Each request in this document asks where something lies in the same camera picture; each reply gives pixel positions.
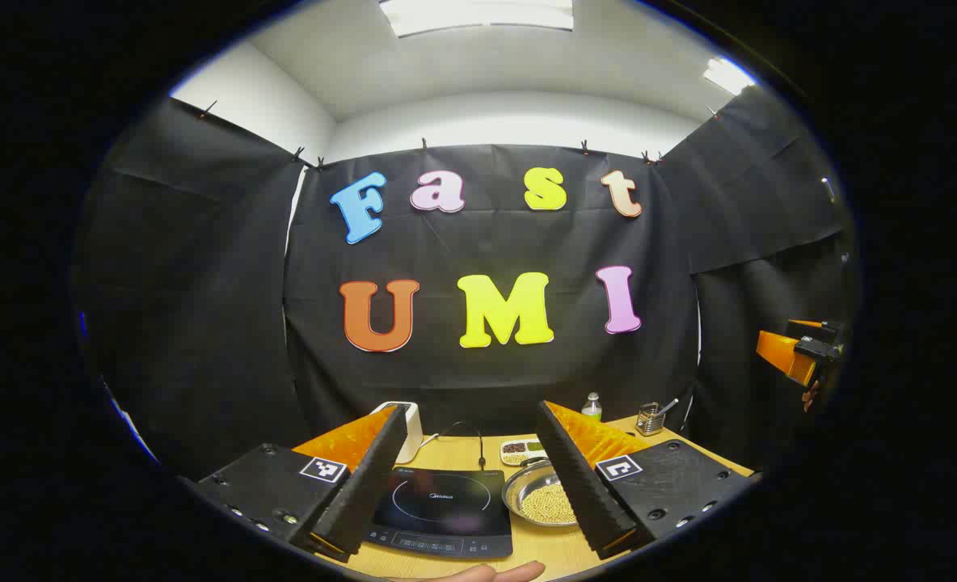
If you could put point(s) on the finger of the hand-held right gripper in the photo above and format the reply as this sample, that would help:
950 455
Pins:
777 349

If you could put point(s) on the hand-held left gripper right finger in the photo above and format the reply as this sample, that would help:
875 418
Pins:
575 485

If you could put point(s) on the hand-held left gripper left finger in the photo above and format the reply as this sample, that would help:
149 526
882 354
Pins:
365 485

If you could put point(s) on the steel pot with soybeans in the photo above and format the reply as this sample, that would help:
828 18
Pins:
543 501

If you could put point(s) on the black induction cooktop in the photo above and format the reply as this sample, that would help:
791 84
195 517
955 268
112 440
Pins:
446 501

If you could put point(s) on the white divided bean dish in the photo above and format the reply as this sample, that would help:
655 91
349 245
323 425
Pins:
519 449

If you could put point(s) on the white toaster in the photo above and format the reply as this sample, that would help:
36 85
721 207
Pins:
414 436

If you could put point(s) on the green label drink bottle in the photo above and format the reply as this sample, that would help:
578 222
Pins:
592 411

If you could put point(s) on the black backdrop cloth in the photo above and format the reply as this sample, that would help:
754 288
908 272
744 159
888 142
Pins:
204 283

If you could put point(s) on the ceiling light panel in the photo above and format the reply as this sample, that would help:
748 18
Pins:
478 16
727 77

